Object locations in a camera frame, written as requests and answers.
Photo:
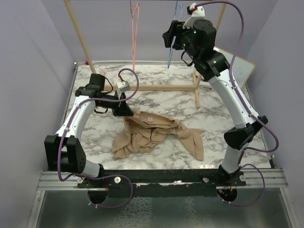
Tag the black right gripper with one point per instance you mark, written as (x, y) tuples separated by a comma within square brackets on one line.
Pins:
[(176, 29)]

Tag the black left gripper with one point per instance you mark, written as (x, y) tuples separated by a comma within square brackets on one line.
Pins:
[(122, 109)]

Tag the beige t shirt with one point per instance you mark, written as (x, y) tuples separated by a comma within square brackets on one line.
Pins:
[(144, 131)]

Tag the blue wire hanger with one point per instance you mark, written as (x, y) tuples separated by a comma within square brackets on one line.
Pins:
[(177, 6)]

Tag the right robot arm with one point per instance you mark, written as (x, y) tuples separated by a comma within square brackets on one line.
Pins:
[(198, 43)]

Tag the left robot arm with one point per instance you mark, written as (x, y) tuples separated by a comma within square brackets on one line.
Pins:
[(64, 151)]

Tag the wooden clothes rack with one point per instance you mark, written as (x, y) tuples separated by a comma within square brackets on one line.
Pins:
[(191, 88)]

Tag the small whiteboard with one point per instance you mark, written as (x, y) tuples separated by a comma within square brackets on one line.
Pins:
[(241, 68)]

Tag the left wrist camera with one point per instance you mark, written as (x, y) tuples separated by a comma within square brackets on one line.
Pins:
[(122, 87)]

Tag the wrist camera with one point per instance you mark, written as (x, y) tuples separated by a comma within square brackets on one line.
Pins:
[(195, 13), (122, 87)]

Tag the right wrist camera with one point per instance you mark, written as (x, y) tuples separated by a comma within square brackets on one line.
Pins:
[(195, 13)]

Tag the pink wire hanger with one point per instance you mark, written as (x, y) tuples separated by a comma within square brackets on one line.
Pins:
[(135, 12)]

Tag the aluminium table frame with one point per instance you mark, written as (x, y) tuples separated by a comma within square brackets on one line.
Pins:
[(260, 203)]

